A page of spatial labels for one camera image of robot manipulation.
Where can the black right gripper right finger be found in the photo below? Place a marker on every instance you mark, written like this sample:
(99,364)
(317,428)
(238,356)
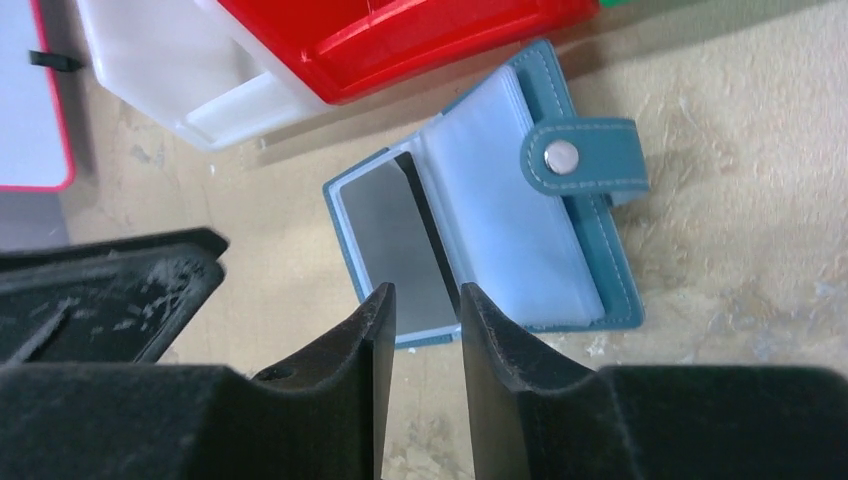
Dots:
(536,414)

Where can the blue card holder wallet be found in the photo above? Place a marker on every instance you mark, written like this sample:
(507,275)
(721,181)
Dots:
(521,189)

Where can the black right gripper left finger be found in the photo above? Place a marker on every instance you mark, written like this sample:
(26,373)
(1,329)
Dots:
(320,413)

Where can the red plastic bin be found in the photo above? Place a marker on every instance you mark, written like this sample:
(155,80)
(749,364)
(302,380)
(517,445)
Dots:
(345,49)

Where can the pink-framed whiteboard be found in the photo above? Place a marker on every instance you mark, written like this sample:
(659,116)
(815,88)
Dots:
(35,148)

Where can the black whiteboard clip lower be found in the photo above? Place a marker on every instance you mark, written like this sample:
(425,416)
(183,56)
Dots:
(54,61)

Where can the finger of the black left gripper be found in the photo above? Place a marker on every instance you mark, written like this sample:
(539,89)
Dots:
(123,300)

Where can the white plastic bin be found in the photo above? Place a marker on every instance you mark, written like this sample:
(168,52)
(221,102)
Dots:
(195,69)

